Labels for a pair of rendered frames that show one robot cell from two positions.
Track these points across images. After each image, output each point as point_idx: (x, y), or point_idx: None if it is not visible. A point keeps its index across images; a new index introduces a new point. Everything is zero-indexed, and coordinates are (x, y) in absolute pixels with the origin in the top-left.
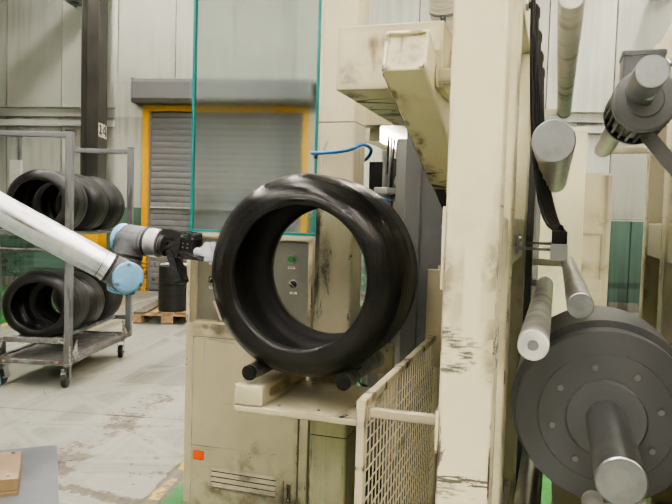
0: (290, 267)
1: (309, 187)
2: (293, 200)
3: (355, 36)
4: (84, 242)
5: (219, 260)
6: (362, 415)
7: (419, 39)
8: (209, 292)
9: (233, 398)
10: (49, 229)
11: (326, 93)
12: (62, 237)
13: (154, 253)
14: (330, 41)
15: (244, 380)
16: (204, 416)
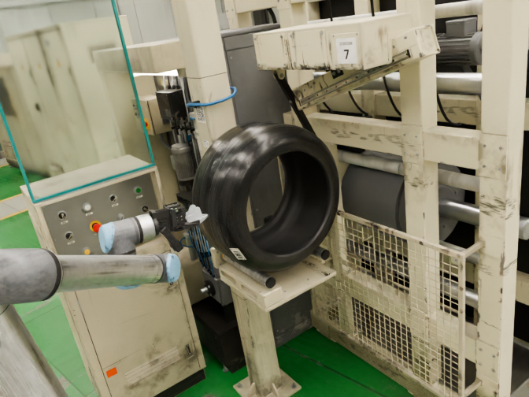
0: (138, 196)
1: (287, 138)
2: (280, 151)
3: (371, 28)
4: (141, 259)
5: (235, 217)
6: (464, 261)
7: (428, 31)
8: (69, 247)
9: (128, 315)
10: (122, 265)
11: (201, 53)
12: (131, 265)
13: (154, 237)
14: (194, 6)
15: (258, 290)
16: (107, 343)
